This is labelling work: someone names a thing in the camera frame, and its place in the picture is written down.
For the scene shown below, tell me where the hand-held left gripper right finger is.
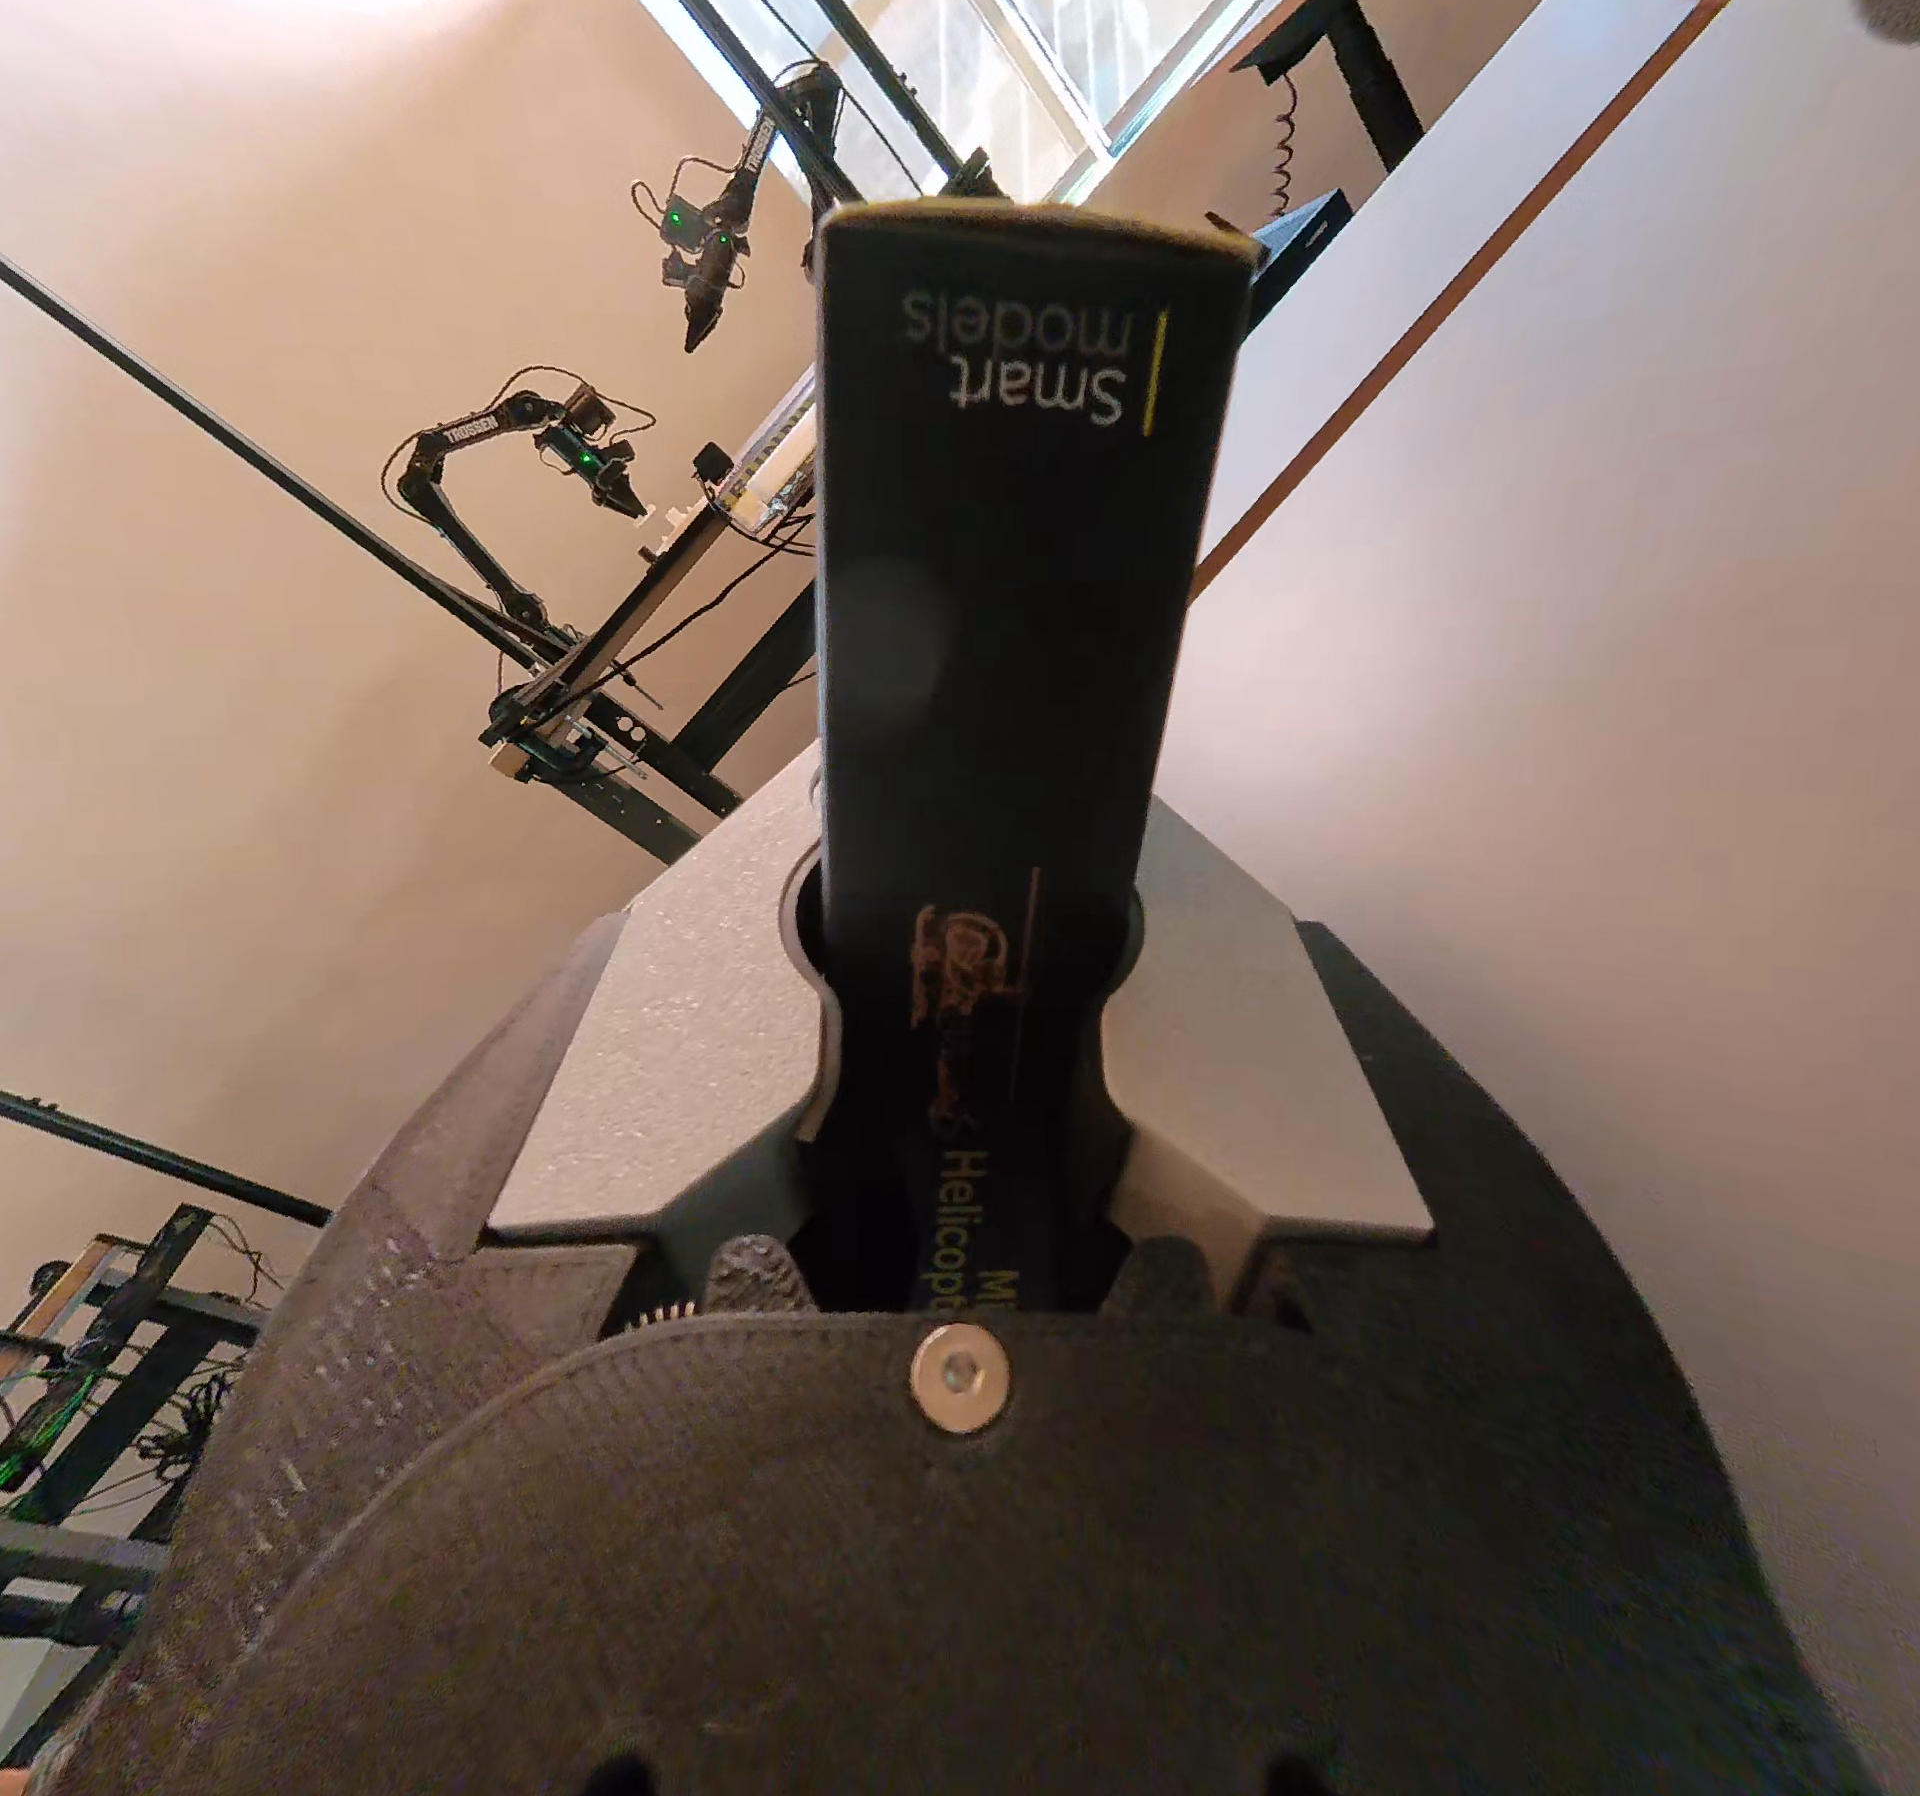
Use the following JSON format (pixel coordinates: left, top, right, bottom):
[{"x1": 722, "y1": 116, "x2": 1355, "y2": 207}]
[{"x1": 1099, "y1": 794, "x2": 1437, "y2": 1310}]

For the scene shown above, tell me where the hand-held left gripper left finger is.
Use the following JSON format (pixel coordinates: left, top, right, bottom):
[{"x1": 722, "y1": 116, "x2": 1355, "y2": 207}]
[{"x1": 486, "y1": 774, "x2": 845, "y2": 1246}]

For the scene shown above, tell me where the tall black printed box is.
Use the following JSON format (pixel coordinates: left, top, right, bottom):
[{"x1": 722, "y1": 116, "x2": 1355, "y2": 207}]
[{"x1": 815, "y1": 197, "x2": 1259, "y2": 1319}]

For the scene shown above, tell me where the white desk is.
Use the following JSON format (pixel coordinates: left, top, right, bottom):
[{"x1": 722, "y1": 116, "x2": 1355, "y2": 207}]
[{"x1": 1155, "y1": 0, "x2": 1920, "y2": 1796}]

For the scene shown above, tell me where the wooden desk with black legs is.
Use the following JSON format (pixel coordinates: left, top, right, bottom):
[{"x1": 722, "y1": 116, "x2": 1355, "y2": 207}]
[{"x1": 1230, "y1": 0, "x2": 1466, "y2": 172}]

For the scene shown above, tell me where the long black bar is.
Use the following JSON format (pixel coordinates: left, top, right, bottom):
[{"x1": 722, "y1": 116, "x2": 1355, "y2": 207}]
[
  {"x1": 0, "y1": 257, "x2": 572, "y2": 665},
  {"x1": 0, "y1": 1087, "x2": 333, "y2": 1228}
]

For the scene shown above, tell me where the shiny metal panel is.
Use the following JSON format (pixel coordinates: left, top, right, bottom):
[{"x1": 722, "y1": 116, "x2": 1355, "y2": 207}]
[{"x1": 717, "y1": 379, "x2": 820, "y2": 531}]

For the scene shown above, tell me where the black equipment rack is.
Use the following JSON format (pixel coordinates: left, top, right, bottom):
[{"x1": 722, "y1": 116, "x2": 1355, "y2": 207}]
[{"x1": 0, "y1": 1205, "x2": 273, "y2": 1724}]

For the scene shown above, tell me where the small black box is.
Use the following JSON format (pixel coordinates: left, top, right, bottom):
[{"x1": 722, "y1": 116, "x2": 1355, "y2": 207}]
[{"x1": 1249, "y1": 191, "x2": 1355, "y2": 321}]

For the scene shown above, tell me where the robot table with metal frame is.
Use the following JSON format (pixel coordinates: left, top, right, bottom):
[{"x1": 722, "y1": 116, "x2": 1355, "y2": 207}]
[{"x1": 480, "y1": 371, "x2": 819, "y2": 861}]

